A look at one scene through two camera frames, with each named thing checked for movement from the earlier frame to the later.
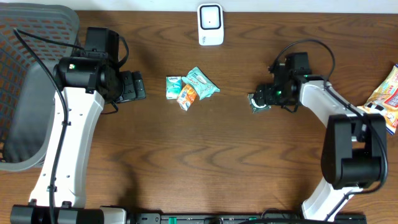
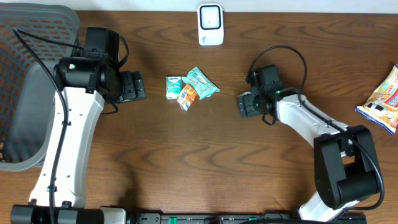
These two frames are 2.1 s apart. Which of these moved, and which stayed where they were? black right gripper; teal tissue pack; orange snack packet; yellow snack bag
Moved: black right gripper
Stayed: orange snack packet; teal tissue pack; yellow snack bag
